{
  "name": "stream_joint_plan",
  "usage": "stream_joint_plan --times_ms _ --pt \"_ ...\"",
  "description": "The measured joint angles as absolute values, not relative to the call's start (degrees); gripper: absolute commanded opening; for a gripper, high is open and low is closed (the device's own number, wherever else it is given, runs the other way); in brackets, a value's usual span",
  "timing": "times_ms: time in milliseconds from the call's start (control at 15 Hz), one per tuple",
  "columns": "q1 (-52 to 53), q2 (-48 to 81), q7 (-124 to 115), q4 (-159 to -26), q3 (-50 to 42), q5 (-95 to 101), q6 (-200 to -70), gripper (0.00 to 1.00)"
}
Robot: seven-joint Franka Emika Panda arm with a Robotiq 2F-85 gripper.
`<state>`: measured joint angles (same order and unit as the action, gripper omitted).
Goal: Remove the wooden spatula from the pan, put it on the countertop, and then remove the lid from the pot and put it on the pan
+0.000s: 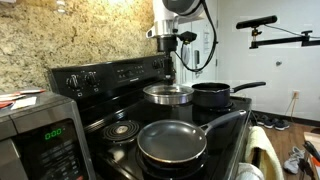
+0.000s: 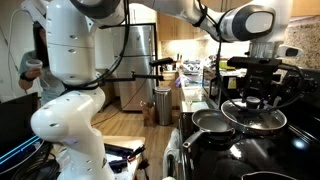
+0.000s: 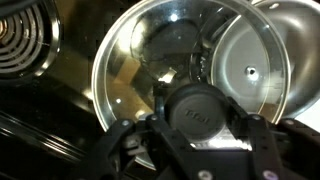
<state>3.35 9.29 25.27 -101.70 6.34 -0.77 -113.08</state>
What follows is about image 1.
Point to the white towel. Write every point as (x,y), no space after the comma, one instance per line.
(248,171)

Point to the silver black microwave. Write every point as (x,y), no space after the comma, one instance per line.
(40,113)

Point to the grey sneaker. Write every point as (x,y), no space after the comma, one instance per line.
(293,161)

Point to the yellow towel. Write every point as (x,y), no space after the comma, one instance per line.
(263,150)

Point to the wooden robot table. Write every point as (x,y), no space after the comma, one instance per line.
(311,136)

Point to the red flat item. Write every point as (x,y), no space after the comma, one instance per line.
(5,105)

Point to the black shoe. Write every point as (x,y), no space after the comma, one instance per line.
(270,123)
(282,125)
(261,120)

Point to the black door lock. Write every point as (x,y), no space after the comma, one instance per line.
(196,58)

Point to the red white packet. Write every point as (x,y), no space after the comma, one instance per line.
(11,97)
(30,91)

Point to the black electric stove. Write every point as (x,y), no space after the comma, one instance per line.
(150,111)

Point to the black saucepan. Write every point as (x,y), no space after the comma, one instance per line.
(213,98)

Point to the black clamp tool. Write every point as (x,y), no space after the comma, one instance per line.
(311,150)

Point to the round grey wall knob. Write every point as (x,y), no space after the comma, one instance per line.
(278,63)

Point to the white paper notice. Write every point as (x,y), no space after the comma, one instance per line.
(206,42)

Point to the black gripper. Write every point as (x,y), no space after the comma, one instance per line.
(167,43)

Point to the black coil stove burner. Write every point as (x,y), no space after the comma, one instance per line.
(173,168)
(120,130)
(216,108)

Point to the black stove knob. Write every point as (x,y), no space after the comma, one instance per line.
(91,78)
(162,62)
(156,64)
(73,81)

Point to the white paper card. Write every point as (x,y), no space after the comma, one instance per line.
(23,103)

